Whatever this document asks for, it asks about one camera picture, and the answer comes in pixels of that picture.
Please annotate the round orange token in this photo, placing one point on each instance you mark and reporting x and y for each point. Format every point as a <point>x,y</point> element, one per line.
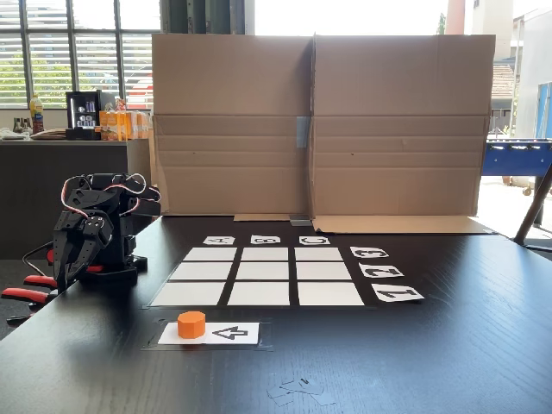
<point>191,325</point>

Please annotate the white nine-square grid sheet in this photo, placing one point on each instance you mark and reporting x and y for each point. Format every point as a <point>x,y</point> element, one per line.
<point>263,271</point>

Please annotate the dark counter cabinet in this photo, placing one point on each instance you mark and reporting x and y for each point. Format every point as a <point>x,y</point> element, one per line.
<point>39,194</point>

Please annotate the orange carton pack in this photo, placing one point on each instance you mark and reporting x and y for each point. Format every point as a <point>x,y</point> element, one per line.
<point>118,125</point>

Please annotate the brown paper stack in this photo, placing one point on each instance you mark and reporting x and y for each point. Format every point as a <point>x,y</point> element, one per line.
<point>48,134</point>

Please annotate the black mini fridge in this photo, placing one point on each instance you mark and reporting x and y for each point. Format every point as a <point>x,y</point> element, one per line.
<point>83,114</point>

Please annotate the yellow drink bottle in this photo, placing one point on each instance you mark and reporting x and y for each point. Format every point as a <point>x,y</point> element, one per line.
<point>36,114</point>

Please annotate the small dark bottles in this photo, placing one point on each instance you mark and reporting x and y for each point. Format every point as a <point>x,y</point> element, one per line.
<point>22,126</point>

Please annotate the paper label letter A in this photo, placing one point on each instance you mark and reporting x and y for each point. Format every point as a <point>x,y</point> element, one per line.
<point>219,240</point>

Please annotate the large brown cardboard panel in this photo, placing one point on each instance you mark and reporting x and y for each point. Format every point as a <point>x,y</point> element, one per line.
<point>401,129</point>
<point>228,129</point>

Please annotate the paper label letter B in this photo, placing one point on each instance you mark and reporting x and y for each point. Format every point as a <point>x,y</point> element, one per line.
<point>265,240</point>

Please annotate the white arrow paper sheet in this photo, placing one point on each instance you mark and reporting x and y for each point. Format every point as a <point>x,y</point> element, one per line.
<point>233,333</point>

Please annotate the paper label letter C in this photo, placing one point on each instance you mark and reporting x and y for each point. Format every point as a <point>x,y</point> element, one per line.
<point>314,240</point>

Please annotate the clear tape scraps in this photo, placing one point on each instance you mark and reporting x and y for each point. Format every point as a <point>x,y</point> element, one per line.
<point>297,388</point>

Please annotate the paper label number 3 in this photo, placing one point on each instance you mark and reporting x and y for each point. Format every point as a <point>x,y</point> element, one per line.
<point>368,252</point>

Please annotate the paper label number 2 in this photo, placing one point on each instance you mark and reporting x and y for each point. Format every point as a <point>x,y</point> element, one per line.
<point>381,271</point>

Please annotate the paper label number 1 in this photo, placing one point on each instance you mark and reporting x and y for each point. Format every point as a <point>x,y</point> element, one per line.
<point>397,293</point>

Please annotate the blue foosball table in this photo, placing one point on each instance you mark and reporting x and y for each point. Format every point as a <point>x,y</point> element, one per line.
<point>517,157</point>

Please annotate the grey metal table leg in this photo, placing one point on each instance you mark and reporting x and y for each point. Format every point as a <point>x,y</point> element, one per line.
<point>535,202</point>

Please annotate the grey duct tape strip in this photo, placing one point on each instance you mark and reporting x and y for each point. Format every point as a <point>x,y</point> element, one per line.
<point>303,131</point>
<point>300,221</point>

